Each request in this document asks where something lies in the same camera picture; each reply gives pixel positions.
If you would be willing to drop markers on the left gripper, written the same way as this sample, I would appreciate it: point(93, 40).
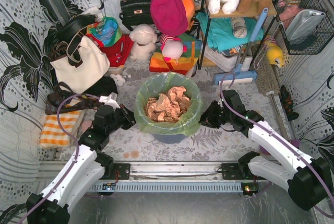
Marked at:
point(125, 117)

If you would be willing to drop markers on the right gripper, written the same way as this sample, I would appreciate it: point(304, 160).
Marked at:
point(212, 114)

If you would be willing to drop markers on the green trash bag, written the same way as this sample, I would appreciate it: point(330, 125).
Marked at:
point(188, 124)

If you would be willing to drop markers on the blue trash bin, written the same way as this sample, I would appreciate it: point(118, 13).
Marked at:
point(169, 139)

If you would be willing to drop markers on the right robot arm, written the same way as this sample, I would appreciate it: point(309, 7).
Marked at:
point(307, 180)

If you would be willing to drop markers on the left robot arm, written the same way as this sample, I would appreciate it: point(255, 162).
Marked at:
point(87, 165)

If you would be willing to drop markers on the rainbow striped bag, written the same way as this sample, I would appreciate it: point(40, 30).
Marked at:
point(183, 64)

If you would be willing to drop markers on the cream canvas tote bag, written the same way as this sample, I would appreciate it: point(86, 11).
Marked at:
point(94, 65)

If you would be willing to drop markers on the pink case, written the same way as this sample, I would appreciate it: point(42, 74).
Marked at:
point(84, 126)

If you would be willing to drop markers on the crumpled brown paper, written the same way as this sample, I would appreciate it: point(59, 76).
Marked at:
point(169, 106)

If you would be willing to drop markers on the white sneaker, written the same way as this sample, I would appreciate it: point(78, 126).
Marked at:
point(228, 63)

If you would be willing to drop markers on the wooden broom stick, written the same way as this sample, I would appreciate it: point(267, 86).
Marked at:
point(273, 87)

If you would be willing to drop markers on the red cloth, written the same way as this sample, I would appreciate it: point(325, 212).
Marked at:
point(118, 53)

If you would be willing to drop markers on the orange checkered cloth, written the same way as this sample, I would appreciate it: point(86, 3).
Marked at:
point(53, 137)

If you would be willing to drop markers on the black orange toy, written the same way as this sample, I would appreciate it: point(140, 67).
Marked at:
point(287, 103)

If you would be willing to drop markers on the pink white plush doll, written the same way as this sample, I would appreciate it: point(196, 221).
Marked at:
point(171, 48)

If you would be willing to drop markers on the teal cloth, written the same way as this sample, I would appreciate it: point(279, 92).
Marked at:
point(220, 35)

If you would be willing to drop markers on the cream plush sheep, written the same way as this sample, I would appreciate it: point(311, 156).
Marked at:
point(144, 42)

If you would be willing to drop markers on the red purple sock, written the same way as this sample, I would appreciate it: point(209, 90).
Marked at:
point(294, 142)

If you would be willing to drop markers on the yellow plush duck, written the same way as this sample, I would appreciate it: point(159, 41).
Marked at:
point(274, 52)

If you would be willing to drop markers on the colourful scarf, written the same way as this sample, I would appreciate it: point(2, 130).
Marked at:
point(104, 33)

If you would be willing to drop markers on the black leather handbag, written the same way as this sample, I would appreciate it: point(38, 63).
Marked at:
point(135, 12)

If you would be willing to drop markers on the magenta hat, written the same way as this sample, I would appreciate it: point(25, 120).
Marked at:
point(169, 16)

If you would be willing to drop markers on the black metal shelf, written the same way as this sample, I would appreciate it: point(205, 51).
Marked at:
point(238, 27)

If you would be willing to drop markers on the orange plush toy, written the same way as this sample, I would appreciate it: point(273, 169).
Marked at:
point(189, 6)

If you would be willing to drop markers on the silver pouch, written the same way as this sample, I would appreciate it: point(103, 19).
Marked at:
point(304, 23)

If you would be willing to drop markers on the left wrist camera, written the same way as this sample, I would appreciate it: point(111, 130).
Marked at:
point(110, 100)

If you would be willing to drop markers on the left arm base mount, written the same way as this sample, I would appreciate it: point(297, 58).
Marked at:
point(120, 171)

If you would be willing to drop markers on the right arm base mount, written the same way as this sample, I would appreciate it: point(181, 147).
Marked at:
point(235, 171)

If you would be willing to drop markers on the aluminium rail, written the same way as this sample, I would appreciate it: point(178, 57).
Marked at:
point(173, 171)

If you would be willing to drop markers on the grey cable duct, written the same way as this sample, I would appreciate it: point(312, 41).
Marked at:
point(166, 187)

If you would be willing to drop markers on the black wire basket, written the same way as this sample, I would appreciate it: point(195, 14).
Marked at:
point(315, 42)

